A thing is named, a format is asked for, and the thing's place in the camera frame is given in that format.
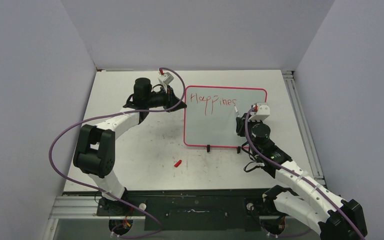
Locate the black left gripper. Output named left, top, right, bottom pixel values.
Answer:
left=145, top=85, right=187, bottom=113

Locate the pink framed whiteboard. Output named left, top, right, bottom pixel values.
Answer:
left=183, top=85, right=268, bottom=148

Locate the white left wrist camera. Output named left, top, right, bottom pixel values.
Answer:
left=158, top=68, right=174, bottom=86

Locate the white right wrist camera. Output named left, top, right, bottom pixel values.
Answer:
left=248, top=102, right=271, bottom=122

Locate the aluminium right side rail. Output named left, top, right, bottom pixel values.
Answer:
left=281, top=70, right=326, bottom=186

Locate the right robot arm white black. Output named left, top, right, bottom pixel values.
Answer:
left=235, top=113, right=368, bottom=240

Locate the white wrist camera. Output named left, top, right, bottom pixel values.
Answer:
left=158, top=68, right=174, bottom=86
left=248, top=102, right=271, bottom=122

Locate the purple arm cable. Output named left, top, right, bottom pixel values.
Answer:
left=48, top=67, right=188, bottom=240
left=244, top=105, right=367, bottom=240

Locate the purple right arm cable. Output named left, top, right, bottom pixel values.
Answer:
left=244, top=105, right=367, bottom=240

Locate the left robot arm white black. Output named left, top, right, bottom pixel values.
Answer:
left=73, top=77, right=187, bottom=216

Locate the red marker cap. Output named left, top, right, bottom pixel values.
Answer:
left=174, top=159, right=183, bottom=168

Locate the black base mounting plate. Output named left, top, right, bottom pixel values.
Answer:
left=96, top=188, right=285, bottom=232

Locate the aluminium front frame rail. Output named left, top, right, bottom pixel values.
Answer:
left=50, top=189, right=270, bottom=222

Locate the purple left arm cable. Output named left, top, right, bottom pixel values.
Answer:
left=48, top=67, right=188, bottom=240

